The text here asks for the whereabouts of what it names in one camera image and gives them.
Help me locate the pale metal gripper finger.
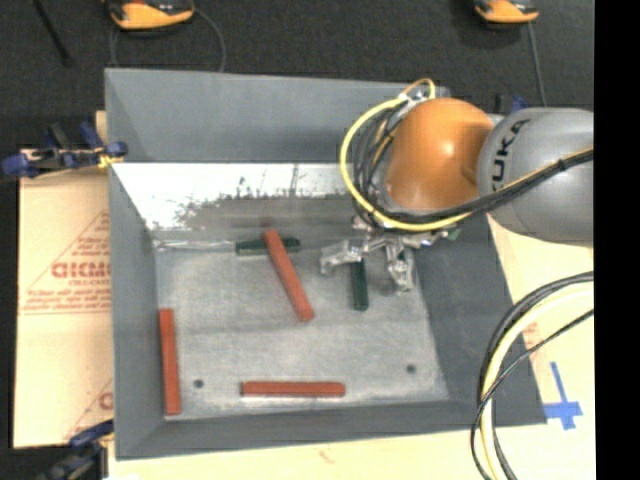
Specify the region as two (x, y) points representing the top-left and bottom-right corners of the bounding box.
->
(319, 239), (374, 276)
(383, 245), (417, 294)

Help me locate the dark green flat block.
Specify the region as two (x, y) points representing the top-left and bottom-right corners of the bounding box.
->
(234, 236), (302, 258)
(349, 259), (371, 313)

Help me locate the red-brown flat block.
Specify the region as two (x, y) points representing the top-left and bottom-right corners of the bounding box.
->
(239, 380), (347, 399)
(158, 308), (183, 417)
(262, 228), (316, 324)

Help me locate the grey metal bin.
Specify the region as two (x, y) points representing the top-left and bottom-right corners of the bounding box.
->
(103, 67), (547, 460)

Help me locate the brown cardboard board, red print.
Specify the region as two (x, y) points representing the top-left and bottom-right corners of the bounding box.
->
(11, 109), (117, 450)

